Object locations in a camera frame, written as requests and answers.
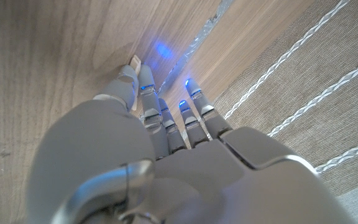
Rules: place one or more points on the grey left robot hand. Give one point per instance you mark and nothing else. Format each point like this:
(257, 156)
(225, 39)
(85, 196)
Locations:
(182, 174)

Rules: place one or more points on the grey tape outline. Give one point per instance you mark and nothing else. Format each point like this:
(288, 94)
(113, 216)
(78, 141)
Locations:
(197, 40)

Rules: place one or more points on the beige striped backdrop cloth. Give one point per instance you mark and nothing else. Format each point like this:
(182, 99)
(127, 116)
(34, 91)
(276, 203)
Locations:
(322, 93)

